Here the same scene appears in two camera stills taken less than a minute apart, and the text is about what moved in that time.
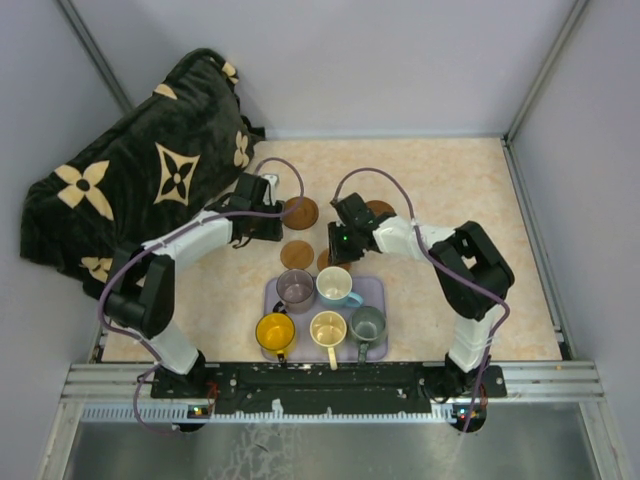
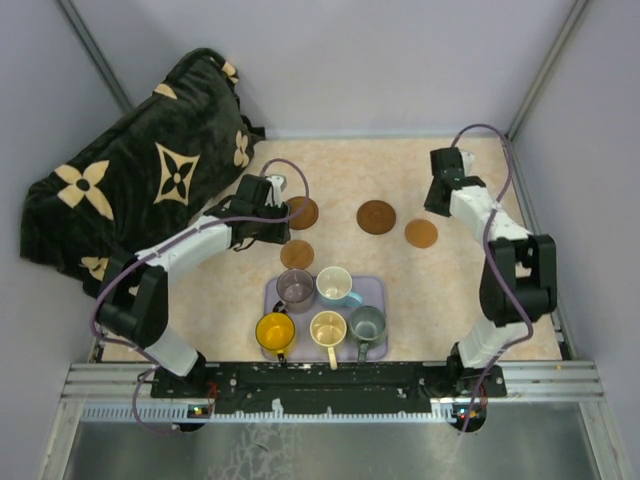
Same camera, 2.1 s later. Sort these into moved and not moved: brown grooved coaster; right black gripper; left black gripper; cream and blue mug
Moved: right black gripper
Not moved: left black gripper; cream and blue mug; brown grooved coaster
